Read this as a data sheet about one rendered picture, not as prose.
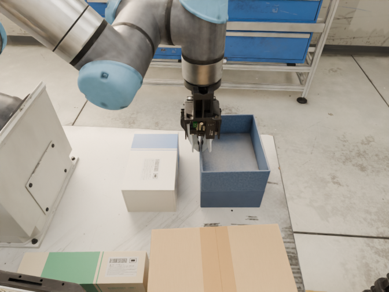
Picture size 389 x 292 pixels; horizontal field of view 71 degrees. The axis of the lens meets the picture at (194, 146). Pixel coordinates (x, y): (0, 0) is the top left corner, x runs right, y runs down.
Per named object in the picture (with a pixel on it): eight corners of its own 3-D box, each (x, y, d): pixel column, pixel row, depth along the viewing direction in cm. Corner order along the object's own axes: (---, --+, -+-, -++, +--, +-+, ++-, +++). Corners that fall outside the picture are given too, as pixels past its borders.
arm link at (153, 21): (87, 18, 40) (161, 24, 38) (115, -19, 46) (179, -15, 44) (104, 62, 46) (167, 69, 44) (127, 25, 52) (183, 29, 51)
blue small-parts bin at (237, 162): (197, 134, 78) (198, 114, 73) (250, 133, 78) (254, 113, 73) (200, 192, 64) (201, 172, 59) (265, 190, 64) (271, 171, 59)
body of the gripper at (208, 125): (183, 142, 56) (182, 92, 48) (183, 116, 62) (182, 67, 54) (220, 141, 56) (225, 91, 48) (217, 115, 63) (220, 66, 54)
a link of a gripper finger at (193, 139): (186, 165, 64) (186, 136, 57) (186, 147, 68) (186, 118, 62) (199, 165, 64) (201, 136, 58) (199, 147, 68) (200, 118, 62)
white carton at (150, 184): (139, 153, 82) (135, 131, 76) (179, 153, 82) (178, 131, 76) (127, 211, 68) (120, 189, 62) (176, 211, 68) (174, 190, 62)
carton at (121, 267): (25, 295, 54) (10, 284, 50) (37, 264, 59) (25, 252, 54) (146, 294, 55) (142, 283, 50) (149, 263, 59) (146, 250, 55)
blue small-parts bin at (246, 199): (199, 150, 83) (199, 133, 78) (248, 150, 83) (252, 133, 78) (200, 207, 69) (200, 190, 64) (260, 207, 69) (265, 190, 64)
